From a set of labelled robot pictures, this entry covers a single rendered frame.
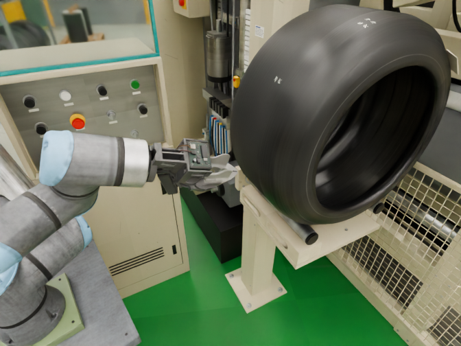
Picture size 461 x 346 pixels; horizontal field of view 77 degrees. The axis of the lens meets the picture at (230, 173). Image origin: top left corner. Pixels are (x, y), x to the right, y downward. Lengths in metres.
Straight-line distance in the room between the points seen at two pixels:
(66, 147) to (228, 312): 1.42
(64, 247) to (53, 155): 0.57
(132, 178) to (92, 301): 0.73
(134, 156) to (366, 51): 0.48
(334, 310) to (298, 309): 0.20
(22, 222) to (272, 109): 0.51
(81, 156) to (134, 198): 0.90
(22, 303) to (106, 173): 0.62
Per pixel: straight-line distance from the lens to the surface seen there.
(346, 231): 1.10
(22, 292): 1.05
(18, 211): 0.61
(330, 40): 0.67
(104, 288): 1.22
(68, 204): 0.62
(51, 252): 1.05
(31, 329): 1.14
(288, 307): 1.81
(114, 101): 1.23
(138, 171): 0.54
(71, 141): 0.53
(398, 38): 0.72
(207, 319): 1.76
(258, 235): 1.41
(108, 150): 0.53
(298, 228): 0.91
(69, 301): 1.20
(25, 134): 1.27
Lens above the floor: 1.56
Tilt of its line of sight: 36 degrees down
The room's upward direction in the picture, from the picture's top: straight up
